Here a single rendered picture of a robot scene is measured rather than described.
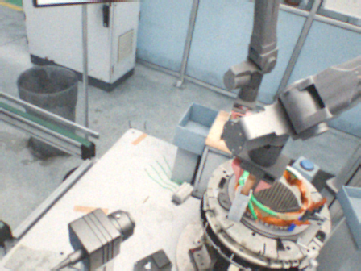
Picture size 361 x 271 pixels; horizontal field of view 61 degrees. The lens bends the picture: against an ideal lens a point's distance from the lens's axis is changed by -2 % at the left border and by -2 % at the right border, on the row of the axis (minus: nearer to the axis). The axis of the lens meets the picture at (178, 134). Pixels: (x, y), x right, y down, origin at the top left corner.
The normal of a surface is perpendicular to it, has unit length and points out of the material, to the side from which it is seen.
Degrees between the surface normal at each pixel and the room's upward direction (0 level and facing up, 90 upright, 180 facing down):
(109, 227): 0
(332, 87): 74
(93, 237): 0
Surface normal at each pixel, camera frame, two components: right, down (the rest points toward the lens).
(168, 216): 0.16, -0.77
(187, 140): -0.35, 0.54
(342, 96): -0.69, 0.07
